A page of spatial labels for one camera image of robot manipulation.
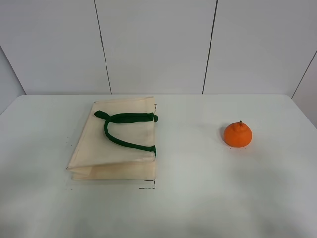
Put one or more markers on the orange fruit with stem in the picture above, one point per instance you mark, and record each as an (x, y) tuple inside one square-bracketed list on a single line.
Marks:
[(237, 135)]

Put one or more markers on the white linen bag green handles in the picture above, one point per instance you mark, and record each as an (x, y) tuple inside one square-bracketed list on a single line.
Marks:
[(117, 141)]

